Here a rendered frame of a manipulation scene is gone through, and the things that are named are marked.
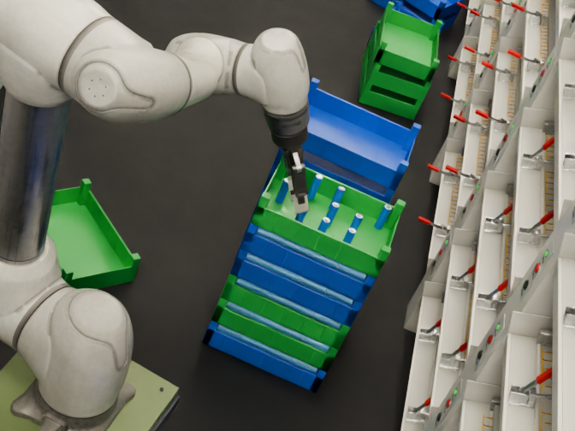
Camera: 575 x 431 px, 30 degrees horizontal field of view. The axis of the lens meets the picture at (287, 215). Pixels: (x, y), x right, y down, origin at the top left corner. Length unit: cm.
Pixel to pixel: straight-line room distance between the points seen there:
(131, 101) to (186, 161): 160
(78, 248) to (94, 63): 128
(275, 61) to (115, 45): 53
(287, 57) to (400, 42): 177
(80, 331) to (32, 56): 54
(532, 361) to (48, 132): 88
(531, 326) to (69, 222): 133
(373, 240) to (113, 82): 108
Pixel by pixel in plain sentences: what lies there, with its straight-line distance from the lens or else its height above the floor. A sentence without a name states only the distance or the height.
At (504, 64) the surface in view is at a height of 51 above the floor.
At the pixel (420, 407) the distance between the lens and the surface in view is 246.
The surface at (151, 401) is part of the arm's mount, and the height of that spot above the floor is 22.
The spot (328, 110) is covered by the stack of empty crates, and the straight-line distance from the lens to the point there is 277.
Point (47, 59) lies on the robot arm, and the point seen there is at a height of 99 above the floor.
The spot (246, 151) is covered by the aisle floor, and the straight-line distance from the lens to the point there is 322.
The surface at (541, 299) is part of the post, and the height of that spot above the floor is 79.
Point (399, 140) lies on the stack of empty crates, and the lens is 277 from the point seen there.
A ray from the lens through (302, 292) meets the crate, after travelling 241.
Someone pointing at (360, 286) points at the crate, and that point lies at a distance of 236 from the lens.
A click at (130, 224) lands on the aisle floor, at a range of 284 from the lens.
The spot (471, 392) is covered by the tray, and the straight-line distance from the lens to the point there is 202.
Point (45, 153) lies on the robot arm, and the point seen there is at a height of 77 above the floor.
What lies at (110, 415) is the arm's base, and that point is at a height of 24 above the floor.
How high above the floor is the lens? 187
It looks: 38 degrees down
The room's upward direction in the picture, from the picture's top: 23 degrees clockwise
